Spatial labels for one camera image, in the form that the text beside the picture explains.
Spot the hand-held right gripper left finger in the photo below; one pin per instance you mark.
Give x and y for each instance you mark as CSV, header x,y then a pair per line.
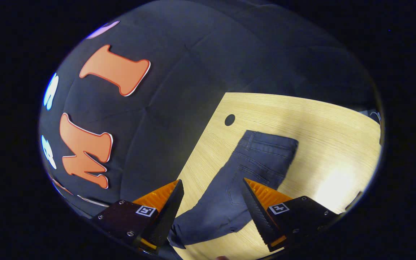
x,y
166,216

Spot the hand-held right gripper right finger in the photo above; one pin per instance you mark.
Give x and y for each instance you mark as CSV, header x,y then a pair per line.
x,y
258,216

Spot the dark blue jeans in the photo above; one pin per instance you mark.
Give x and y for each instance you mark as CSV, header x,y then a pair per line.
x,y
255,159

